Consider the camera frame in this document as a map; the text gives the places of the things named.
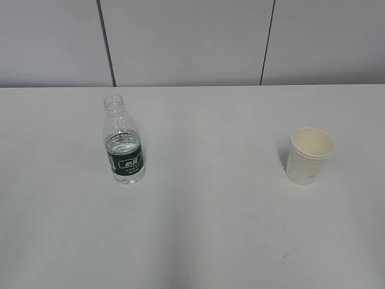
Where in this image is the white paper cup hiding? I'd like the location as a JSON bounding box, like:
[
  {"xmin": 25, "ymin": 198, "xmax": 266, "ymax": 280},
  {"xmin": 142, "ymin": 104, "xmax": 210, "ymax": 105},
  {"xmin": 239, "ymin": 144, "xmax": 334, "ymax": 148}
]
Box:
[{"xmin": 286, "ymin": 128, "xmax": 334, "ymax": 186}]

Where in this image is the clear water bottle green label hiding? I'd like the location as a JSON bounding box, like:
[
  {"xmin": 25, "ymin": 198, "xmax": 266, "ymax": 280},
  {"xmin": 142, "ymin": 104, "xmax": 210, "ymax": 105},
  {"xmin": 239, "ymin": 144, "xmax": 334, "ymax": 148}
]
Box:
[{"xmin": 103, "ymin": 95, "xmax": 146, "ymax": 184}]

